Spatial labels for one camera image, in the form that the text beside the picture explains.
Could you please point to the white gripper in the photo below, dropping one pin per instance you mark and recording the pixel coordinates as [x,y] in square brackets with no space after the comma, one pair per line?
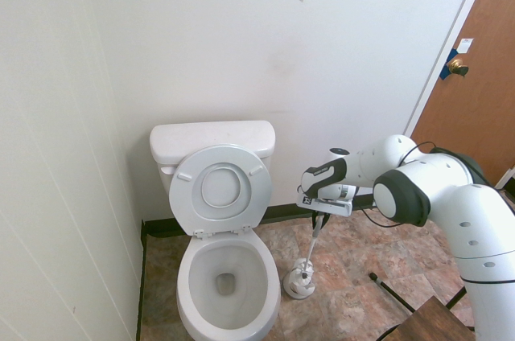
[326,205]

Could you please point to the white toilet brush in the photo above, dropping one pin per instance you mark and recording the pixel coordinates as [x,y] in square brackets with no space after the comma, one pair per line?
[313,244]

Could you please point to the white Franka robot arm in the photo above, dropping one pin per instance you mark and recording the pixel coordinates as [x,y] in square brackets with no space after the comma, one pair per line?
[462,212]

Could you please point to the white toilet brush holder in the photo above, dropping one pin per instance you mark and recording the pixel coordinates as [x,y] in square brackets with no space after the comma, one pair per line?
[297,290]

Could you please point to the white toilet tank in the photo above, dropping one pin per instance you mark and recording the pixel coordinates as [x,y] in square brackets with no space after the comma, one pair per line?
[167,180]

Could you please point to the white toilet bowl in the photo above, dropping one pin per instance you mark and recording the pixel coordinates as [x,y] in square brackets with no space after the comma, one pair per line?
[193,313]

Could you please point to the black baseboard beside toilet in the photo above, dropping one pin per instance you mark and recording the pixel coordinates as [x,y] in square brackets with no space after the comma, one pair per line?
[141,276]

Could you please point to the brown wooden table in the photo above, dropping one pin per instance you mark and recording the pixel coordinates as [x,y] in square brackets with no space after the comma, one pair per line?
[434,321]

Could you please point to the blue tape strip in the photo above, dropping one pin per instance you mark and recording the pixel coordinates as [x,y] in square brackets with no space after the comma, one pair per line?
[446,69]

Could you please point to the brown wooden door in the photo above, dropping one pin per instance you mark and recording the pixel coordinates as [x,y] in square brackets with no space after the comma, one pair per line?
[483,95]

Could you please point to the brass door knob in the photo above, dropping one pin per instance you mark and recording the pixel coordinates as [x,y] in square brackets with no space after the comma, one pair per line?
[458,66]

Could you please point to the white door label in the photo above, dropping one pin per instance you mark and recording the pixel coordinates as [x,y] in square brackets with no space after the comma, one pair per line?
[465,46]

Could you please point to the black camera tripod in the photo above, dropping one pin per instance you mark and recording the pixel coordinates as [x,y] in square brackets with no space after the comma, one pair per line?
[392,292]

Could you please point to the white door frame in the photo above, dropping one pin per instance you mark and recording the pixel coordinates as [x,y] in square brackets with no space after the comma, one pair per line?
[446,47]

